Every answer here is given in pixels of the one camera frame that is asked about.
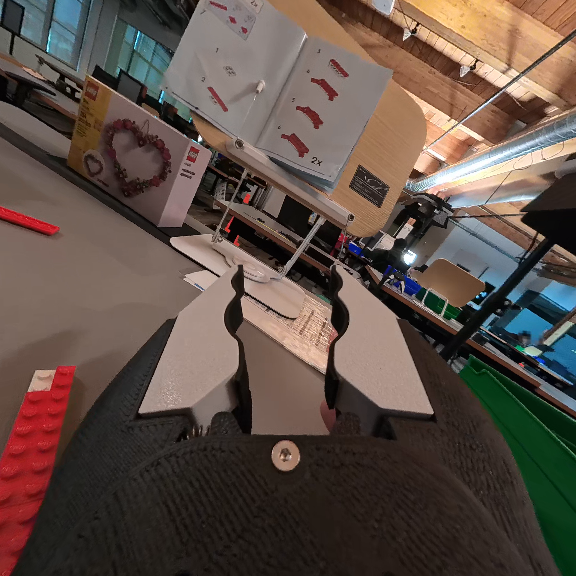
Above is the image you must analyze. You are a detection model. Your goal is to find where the green storage bin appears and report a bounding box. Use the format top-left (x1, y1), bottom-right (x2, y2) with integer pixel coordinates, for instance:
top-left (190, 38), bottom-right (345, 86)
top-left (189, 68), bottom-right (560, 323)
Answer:
top-left (414, 288), bottom-right (462, 321)

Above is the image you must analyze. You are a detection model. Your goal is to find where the lego instruction booklet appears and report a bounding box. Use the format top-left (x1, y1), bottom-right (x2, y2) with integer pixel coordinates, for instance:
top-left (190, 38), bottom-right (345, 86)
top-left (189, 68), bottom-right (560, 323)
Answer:
top-left (162, 0), bottom-right (394, 195)

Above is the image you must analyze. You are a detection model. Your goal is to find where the silver ventilation duct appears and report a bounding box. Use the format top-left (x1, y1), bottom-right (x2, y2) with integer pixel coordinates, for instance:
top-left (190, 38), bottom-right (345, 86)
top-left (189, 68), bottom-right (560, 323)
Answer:
top-left (405, 107), bottom-right (576, 195)

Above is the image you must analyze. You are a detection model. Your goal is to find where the red angled lego assembly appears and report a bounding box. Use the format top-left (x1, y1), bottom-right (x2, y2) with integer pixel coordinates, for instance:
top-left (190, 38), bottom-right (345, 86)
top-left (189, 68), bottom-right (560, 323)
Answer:
top-left (0, 364), bottom-right (77, 565)

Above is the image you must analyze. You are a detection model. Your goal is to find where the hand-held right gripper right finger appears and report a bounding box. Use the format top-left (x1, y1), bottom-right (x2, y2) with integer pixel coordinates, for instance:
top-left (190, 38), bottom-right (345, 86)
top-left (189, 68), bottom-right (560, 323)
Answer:
top-left (323, 265), bottom-right (435, 435)

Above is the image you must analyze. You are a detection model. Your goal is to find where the thin metal ceiling rod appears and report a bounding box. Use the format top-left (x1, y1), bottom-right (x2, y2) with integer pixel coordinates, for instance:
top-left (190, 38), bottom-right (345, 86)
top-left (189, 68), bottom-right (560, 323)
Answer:
top-left (425, 29), bottom-right (576, 150)

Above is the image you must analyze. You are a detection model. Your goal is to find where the wooden book stand white frame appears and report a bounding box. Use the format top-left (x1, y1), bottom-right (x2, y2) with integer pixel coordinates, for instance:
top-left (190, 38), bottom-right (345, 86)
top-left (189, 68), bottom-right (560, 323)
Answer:
top-left (170, 0), bottom-right (428, 320)

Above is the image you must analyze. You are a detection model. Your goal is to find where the green plastic bin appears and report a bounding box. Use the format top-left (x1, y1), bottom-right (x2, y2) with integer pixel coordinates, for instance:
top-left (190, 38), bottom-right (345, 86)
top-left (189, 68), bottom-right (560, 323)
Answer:
top-left (458, 355), bottom-right (576, 576)

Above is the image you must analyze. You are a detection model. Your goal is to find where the long red lego plate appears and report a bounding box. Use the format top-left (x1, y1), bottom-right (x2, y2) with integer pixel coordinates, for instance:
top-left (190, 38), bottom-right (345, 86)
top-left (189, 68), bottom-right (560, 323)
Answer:
top-left (0, 206), bottom-right (60, 236)

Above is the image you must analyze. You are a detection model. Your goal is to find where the lego box with heart picture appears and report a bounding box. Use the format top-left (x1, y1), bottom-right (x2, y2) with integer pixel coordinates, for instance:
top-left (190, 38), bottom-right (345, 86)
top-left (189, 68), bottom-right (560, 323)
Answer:
top-left (67, 74), bottom-right (212, 228)

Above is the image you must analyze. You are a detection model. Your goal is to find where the black overhead machine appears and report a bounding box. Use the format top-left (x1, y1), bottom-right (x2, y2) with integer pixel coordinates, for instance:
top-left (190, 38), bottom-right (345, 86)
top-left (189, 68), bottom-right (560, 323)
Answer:
top-left (402, 191), bottom-right (454, 237)

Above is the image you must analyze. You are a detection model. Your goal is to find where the printed white paper sheet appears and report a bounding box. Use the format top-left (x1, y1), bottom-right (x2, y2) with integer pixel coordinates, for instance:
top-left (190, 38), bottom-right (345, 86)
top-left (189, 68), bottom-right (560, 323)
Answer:
top-left (182, 269), bottom-right (344, 375)

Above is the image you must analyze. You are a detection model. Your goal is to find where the black stand pole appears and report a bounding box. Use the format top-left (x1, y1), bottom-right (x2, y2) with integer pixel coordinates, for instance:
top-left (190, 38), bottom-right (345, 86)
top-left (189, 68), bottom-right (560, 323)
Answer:
top-left (439, 173), bottom-right (576, 362)

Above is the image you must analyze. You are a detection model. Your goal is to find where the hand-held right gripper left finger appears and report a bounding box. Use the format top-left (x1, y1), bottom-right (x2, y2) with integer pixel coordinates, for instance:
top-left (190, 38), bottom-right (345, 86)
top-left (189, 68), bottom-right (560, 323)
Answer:
top-left (139, 265), bottom-right (253, 434)

